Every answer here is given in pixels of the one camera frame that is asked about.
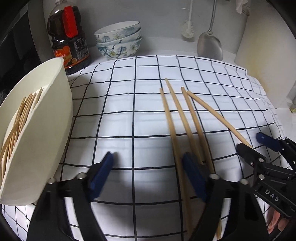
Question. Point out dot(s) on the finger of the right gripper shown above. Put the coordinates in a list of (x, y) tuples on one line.
[(250, 156), (271, 143)]

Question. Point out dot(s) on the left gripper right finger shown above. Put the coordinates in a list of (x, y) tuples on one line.
[(245, 219)]

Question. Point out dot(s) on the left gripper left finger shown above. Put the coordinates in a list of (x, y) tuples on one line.
[(50, 221)]

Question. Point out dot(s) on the right hand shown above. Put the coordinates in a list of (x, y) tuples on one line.
[(275, 221)]

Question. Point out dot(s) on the white cutting board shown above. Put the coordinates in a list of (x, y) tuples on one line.
[(267, 51)]

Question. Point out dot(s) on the large white round bowl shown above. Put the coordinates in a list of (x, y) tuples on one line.
[(40, 145)]

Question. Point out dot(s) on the black white checkered cloth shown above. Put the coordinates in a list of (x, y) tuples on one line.
[(117, 108)]

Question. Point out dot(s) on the metal spatula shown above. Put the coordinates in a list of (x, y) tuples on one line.
[(208, 45)]

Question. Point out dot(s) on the pink hanging cloth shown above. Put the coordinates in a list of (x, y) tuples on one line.
[(243, 6)]

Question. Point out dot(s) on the middle floral ceramic bowl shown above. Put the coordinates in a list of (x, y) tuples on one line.
[(121, 41)]

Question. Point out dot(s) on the floral ceramic bowl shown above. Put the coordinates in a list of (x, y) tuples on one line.
[(120, 50), (121, 41), (116, 31)]

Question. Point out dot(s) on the bottom floral ceramic bowl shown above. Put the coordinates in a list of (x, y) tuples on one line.
[(120, 50)]

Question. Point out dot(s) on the top floral ceramic bowl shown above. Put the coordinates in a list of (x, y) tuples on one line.
[(116, 31)]

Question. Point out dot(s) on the dark soy sauce bottle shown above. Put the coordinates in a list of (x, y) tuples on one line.
[(68, 37)]

